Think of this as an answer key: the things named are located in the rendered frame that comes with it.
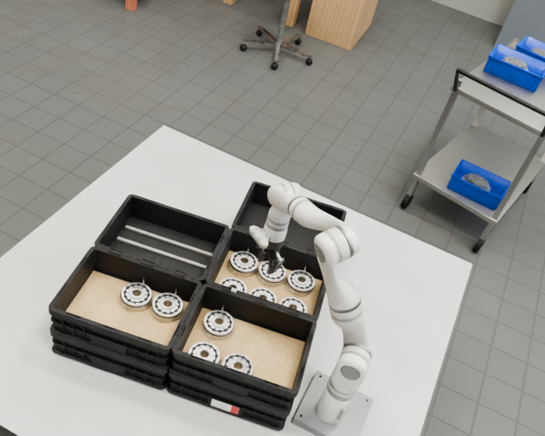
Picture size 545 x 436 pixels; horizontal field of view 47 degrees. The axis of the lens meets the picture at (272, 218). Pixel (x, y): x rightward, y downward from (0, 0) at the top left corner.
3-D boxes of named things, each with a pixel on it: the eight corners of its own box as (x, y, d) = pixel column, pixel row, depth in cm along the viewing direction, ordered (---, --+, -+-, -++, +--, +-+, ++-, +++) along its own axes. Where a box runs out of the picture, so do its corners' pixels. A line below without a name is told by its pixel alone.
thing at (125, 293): (157, 289, 212) (157, 287, 212) (144, 310, 205) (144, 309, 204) (129, 279, 213) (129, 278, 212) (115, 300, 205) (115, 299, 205)
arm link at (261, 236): (246, 230, 200) (250, 216, 195) (276, 222, 205) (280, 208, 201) (261, 250, 194) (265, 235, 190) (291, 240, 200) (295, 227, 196)
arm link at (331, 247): (323, 247, 157) (338, 321, 171) (355, 232, 159) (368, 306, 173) (306, 231, 164) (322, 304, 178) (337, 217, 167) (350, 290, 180)
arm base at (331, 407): (348, 409, 207) (362, 381, 195) (335, 429, 200) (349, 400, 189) (323, 394, 209) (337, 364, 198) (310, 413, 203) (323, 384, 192)
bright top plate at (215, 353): (223, 348, 200) (224, 347, 199) (214, 374, 192) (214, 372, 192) (194, 338, 200) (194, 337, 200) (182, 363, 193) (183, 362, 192)
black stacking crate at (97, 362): (195, 324, 224) (200, 303, 216) (163, 393, 201) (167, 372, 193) (92, 289, 226) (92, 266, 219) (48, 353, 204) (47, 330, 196)
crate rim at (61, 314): (202, 286, 210) (203, 281, 209) (169, 355, 188) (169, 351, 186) (92, 249, 213) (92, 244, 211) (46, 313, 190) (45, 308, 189)
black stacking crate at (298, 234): (339, 231, 259) (346, 211, 251) (325, 281, 237) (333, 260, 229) (248, 201, 261) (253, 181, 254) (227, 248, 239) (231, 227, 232)
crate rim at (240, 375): (316, 324, 208) (317, 320, 206) (296, 400, 185) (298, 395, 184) (202, 286, 210) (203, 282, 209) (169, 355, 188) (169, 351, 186)
